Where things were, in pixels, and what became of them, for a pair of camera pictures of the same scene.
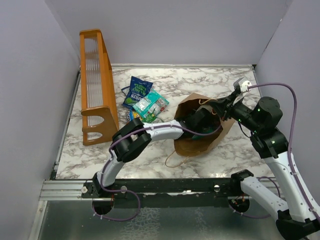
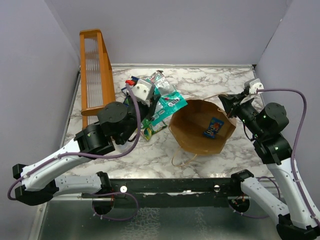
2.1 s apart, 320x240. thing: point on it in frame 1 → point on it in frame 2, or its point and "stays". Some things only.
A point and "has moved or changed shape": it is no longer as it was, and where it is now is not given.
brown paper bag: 197,146 has moved or changed shape
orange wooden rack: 99,116 stays
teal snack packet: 206,130 → 169,101
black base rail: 167,192 stays
